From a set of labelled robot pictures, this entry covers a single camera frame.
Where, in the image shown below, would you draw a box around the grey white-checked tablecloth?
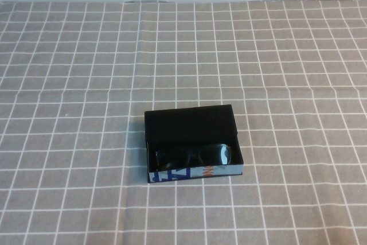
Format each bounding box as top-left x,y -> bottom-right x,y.
0,0 -> 367,245

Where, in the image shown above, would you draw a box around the black sunglasses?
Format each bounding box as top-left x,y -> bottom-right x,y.
155,142 -> 233,172

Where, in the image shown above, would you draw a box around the black printed glasses case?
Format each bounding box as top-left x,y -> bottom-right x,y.
144,104 -> 245,185

